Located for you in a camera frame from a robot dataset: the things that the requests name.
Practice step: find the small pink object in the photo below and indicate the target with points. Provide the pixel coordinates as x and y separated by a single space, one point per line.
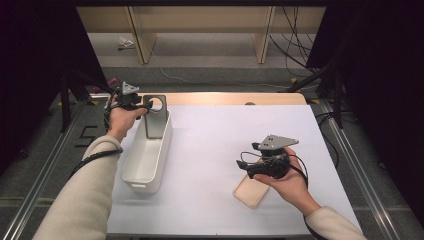
113 81

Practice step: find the wooden shelf unit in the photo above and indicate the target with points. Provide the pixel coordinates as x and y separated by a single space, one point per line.
200 20

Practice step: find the aluminium floor rail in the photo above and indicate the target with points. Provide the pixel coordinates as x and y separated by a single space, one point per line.
36 190
363 176

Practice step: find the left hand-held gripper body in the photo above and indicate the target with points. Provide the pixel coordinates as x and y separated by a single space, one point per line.
126 98

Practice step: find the white plastic bin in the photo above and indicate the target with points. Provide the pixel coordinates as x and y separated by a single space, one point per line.
146 161

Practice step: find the crumpled white paper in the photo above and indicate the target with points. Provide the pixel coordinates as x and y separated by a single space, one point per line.
125 43

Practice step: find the black metal stand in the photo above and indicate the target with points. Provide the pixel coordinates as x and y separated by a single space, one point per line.
64 100
337 100

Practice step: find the white table mat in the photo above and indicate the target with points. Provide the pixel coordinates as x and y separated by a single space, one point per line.
206 150

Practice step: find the person's right hand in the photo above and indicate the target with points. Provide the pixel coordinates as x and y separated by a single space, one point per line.
295 190

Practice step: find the grey metal stand with hole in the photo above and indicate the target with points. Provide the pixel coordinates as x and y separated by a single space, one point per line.
156 125

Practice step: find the person's left hand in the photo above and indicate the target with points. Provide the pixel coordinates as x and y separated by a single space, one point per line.
120 121

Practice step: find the dark curtain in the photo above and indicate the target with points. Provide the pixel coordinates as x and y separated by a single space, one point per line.
383 83
33 66

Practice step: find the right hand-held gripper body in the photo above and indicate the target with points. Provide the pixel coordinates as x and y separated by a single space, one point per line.
273 165

